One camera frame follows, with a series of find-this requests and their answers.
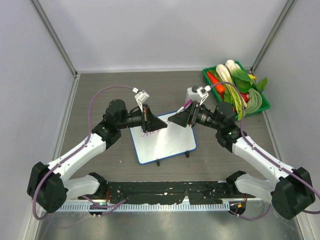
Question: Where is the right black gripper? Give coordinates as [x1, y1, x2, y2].
[168, 100, 223, 131]

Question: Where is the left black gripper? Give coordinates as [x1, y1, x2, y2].
[117, 103, 167, 133]

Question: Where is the magenta whiteboard marker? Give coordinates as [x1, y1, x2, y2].
[176, 99, 192, 113]

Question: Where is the blue framed whiteboard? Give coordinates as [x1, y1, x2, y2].
[130, 122, 197, 165]

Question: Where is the white plastic bottle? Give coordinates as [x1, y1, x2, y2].
[185, 85, 199, 102]

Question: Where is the orange toy carrot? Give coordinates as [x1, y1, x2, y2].
[206, 71, 225, 94]

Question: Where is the bok choy toy front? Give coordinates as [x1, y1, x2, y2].
[215, 64, 238, 96]

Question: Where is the bok choy toy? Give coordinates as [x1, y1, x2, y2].
[225, 59, 252, 82]
[215, 64, 238, 96]

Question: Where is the green celery toy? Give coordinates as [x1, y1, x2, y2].
[223, 83, 247, 121]

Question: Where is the bok choy toy rear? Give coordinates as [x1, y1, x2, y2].
[225, 59, 252, 82]

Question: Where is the green plastic tray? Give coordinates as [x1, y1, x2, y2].
[202, 66, 270, 116]

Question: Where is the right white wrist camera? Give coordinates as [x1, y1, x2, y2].
[196, 85, 211, 106]

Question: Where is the whiteboard wire stand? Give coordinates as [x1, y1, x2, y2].
[154, 150, 190, 167]

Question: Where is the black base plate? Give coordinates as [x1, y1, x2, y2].
[99, 180, 251, 205]

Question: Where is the white slotted cable duct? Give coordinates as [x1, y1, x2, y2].
[57, 201, 230, 214]

